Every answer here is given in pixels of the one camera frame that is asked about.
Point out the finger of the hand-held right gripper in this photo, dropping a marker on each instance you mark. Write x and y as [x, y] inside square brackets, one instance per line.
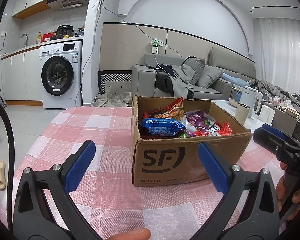
[267, 140]
[272, 130]

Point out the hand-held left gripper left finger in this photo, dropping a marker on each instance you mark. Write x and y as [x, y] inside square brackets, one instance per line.
[80, 165]

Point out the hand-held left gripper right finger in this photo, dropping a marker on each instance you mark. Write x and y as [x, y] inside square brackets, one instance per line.
[212, 167]

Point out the large white red-edged snack packet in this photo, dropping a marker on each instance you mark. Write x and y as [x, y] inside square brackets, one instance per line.
[222, 130]

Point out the brown cardboard box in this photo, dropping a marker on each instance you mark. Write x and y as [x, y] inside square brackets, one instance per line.
[165, 160]

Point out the tall purple white snack packet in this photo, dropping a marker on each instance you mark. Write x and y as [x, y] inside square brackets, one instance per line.
[197, 120]

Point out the blue snack packet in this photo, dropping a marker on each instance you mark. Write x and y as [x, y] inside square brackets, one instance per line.
[160, 127]

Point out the orange white noodle snack packet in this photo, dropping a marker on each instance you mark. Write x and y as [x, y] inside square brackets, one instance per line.
[172, 111]

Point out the person's right hand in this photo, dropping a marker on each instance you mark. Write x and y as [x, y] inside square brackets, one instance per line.
[279, 187]

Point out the person's left hand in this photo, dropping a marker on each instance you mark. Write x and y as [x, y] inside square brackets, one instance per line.
[132, 235]

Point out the white tissue roll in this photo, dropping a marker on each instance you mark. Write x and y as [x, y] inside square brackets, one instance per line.
[264, 113]
[272, 117]

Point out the white coffee table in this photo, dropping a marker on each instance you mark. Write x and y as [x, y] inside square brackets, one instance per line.
[254, 121]

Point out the takeaway bowl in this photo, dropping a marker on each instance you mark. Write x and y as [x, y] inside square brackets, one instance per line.
[292, 111]

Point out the clear plastic bag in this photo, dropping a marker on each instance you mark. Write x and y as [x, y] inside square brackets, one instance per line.
[282, 103]

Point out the beige cup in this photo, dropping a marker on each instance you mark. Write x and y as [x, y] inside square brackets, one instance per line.
[242, 115]

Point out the white electric kettle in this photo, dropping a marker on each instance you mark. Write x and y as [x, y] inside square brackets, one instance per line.
[248, 100]

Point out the grey blanket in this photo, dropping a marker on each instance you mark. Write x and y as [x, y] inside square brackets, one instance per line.
[272, 90]

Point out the pink checked tablecloth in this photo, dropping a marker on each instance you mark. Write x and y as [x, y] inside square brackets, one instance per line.
[90, 125]

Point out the beige lidded container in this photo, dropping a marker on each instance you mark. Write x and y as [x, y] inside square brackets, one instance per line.
[233, 101]

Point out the light blue pillow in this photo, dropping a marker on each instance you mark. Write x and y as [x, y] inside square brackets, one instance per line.
[233, 78]

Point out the crumpled beige cloth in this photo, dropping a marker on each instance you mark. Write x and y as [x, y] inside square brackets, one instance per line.
[110, 100]

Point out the white curtain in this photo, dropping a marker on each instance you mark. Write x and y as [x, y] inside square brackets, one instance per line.
[277, 55]

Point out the beige slipper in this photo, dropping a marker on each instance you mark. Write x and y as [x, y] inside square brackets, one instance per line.
[0, 177]

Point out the light grey pillow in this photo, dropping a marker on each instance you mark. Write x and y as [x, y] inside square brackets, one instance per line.
[210, 76]

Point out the grey jacket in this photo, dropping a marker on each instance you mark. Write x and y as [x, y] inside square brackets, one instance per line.
[180, 85]

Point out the white washing machine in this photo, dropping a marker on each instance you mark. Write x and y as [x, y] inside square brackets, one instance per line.
[57, 75]

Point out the dark grey pillow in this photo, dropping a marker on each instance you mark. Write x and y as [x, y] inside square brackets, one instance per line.
[196, 68]

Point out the black jacket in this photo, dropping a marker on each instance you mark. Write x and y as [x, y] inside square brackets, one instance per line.
[162, 81]

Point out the grey sofa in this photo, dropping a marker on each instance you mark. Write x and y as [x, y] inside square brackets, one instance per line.
[142, 82]

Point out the white kitchen base cabinet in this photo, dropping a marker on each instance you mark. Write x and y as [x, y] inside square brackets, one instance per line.
[20, 77]

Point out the red box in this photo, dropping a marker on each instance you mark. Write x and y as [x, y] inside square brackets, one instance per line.
[47, 37]

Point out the yellow bottle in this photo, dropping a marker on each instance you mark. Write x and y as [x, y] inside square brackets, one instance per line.
[39, 38]

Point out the grey bag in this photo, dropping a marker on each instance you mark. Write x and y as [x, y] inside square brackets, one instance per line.
[79, 31]

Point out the kitchen faucet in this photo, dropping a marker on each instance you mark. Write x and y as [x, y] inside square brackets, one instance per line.
[27, 42]

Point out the black pressure cooker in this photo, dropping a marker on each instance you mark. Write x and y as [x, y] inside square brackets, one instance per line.
[65, 31]

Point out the range hood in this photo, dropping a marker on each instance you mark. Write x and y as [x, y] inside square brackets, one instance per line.
[70, 1]

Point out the green wall charger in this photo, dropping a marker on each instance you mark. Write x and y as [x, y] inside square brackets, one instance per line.
[155, 46]

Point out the white wall socket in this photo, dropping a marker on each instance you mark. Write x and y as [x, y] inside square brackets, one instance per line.
[3, 34]

